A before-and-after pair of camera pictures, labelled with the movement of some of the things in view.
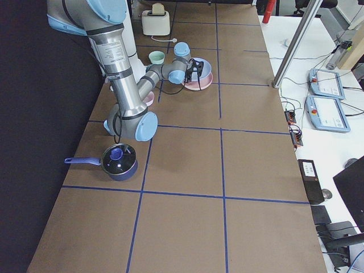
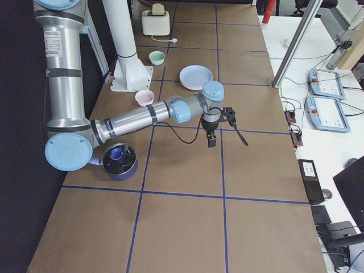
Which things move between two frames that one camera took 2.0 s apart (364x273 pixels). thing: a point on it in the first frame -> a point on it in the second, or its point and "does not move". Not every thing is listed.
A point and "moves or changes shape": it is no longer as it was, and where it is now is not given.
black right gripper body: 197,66 -> 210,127
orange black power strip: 295,131 does not move
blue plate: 206,69 moves or changes shape
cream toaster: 156,25 does not move
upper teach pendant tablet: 326,83 does not move
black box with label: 311,181 does not move
